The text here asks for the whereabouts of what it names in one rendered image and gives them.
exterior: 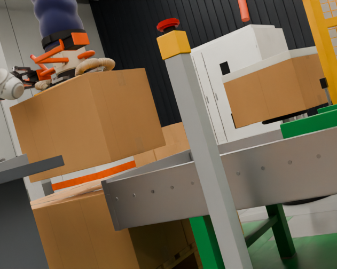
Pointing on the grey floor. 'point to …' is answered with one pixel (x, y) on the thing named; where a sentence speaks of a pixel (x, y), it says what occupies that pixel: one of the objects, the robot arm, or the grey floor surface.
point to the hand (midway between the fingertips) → (38, 77)
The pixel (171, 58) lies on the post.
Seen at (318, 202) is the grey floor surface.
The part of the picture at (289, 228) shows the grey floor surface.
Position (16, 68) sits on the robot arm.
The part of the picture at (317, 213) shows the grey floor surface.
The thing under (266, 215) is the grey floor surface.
